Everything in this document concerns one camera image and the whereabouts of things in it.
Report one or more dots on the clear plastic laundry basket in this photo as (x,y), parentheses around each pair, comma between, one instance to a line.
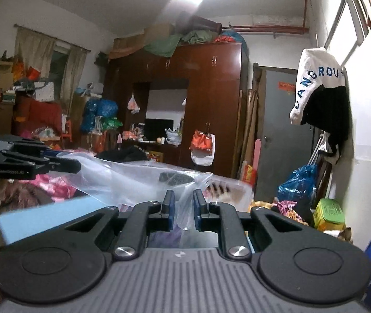
(226,190)

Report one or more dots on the white black hanging jacket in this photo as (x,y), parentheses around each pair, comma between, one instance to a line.
(321,100)

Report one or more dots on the blue garbage bags pile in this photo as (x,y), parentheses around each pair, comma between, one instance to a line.
(96,107)

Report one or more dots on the green cloth on wardrobe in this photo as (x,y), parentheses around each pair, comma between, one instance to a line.
(166,47)

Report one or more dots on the red ceiling pipe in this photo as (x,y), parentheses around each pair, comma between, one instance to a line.
(269,24)

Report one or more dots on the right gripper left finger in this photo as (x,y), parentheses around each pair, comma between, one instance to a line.
(67,261)

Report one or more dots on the beige window curtains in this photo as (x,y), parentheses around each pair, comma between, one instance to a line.
(36,49)

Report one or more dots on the pink floral bedding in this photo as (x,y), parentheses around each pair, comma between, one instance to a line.
(58,188)

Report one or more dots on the red white hanging bag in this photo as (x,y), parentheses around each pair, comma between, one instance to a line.
(202,147)

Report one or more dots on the clear plastic bag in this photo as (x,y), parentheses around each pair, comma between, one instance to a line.
(130,183)

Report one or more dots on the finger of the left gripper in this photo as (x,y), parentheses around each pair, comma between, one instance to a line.
(26,167)
(28,146)

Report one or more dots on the black monitor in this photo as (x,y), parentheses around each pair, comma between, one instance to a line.
(156,128)

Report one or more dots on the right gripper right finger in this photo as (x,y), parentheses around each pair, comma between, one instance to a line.
(294,261)

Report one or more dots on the green box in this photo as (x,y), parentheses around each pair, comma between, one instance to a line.
(329,215)

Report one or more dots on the brown wooden wardrobe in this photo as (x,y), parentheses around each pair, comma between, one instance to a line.
(214,75)

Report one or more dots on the blue plastic bag by door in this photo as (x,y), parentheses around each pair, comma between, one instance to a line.
(301,185)

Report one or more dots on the grey metal door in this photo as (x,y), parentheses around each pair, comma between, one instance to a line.
(284,147)

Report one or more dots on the purple tissue pack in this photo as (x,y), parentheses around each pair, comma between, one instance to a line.
(176,238)

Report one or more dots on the red armchair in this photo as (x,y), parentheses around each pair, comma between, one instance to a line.
(30,114)

